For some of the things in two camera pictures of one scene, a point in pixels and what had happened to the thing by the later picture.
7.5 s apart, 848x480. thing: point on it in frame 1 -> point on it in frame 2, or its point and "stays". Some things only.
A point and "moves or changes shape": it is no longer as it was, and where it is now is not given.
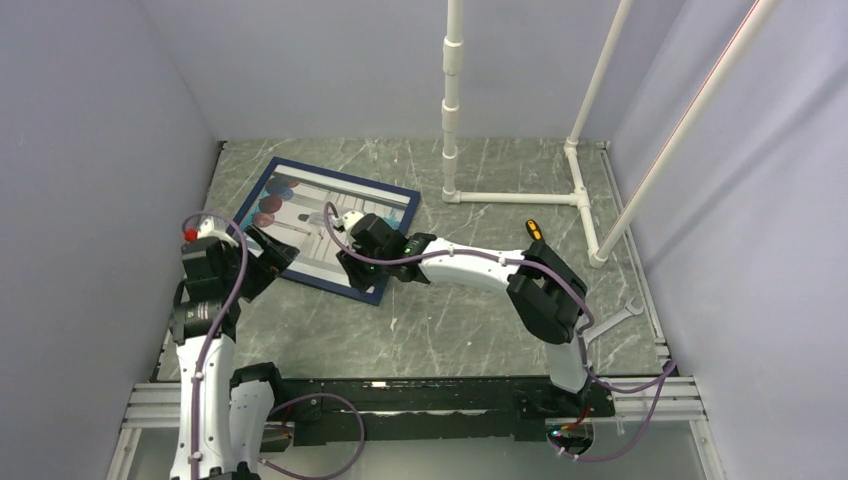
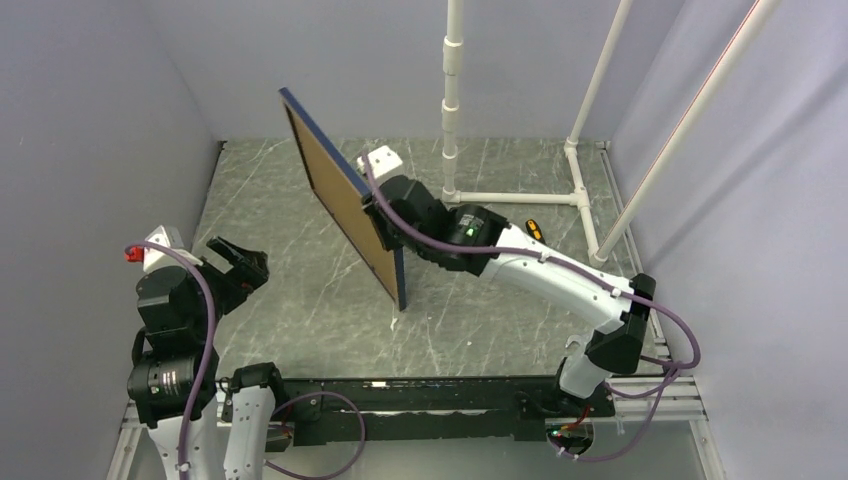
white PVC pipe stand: [452, 51] stays
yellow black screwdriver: [534, 229] stays
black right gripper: [357, 277] -> [377, 218]
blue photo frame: [289, 203] moves or changes shape
